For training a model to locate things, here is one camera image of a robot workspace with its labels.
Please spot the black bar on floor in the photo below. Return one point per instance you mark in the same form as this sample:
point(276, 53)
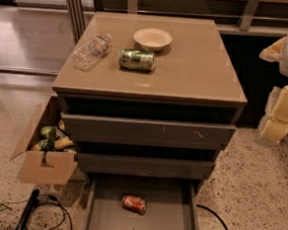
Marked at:
point(32, 202)

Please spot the top drawer front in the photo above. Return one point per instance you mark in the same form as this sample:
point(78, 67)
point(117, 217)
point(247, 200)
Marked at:
point(148, 132)

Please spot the white bowl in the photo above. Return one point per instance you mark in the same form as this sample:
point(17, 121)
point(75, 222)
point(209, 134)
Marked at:
point(152, 39)

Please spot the cardboard box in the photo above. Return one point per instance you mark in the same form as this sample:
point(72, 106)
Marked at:
point(41, 167)

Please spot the red coke can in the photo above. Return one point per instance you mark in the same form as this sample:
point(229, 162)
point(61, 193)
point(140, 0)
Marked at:
point(134, 203)

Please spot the middle drawer front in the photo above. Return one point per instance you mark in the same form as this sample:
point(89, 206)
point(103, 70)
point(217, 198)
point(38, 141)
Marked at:
point(145, 167)

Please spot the grey drawer cabinet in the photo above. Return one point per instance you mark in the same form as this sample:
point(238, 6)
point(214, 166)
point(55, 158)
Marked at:
point(194, 81)

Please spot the open bottom drawer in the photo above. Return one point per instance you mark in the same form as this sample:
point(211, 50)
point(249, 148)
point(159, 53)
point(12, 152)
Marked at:
point(170, 204)

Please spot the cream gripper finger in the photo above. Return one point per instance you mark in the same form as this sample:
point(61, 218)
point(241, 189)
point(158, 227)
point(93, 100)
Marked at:
point(273, 126)
point(273, 52)

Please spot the green soda can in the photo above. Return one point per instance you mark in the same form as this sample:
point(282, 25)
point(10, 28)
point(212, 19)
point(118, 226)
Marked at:
point(137, 59)

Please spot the snack items in box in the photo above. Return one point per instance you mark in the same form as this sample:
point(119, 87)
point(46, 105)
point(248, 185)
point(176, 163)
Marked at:
point(54, 138)

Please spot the clear plastic water bottle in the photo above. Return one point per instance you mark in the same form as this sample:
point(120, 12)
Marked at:
point(86, 57)

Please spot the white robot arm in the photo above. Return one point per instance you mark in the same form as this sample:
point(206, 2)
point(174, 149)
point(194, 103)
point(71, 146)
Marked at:
point(283, 62)

